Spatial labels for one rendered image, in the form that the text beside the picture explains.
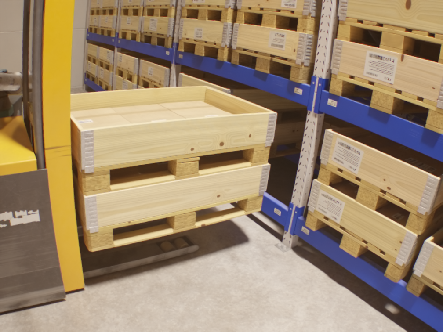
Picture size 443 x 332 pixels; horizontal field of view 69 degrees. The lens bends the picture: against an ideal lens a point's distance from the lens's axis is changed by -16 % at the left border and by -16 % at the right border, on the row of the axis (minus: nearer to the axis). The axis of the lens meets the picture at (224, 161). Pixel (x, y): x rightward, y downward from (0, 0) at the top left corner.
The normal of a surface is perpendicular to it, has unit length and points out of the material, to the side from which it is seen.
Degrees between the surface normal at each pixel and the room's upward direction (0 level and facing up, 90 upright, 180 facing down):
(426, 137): 90
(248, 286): 0
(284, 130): 90
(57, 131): 90
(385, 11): 90
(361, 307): 0
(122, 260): 0
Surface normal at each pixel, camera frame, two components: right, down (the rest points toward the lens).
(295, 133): 0.58, 0.36
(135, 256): 0.11, -0.92
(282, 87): -0.82, 0.13
